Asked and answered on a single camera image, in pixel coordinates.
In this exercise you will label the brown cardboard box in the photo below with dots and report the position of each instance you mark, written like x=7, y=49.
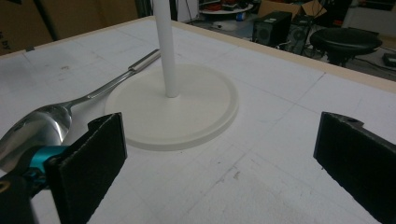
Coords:
x=280, y=6

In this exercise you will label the black computer tower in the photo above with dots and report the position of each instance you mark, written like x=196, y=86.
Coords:
x=271, y=29
x=299, y=32

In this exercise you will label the small black floor device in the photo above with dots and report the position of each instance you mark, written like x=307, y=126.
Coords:
x=389, y=59

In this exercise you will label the round white table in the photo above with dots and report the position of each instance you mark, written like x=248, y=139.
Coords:
x=224, y=11

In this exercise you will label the silver metal spoon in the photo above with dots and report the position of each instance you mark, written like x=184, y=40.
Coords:
x=40, y=124

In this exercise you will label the white plastic bag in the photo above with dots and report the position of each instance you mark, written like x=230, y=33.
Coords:
x=229, y=25

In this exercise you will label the black round stool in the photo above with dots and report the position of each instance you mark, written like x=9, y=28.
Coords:
x=344, y=40

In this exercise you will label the white hook stand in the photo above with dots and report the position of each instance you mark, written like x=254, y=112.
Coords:
x=174, y=118

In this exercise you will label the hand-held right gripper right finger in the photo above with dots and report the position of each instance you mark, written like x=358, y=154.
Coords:
x=358, y=161

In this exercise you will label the large brown cardboard sheets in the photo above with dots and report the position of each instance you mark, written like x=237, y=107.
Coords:
x=77, y=15

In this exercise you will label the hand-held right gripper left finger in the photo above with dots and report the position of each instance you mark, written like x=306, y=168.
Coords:
x=90, y=168

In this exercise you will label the white grid mat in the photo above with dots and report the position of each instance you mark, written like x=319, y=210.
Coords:
x=249, y=186

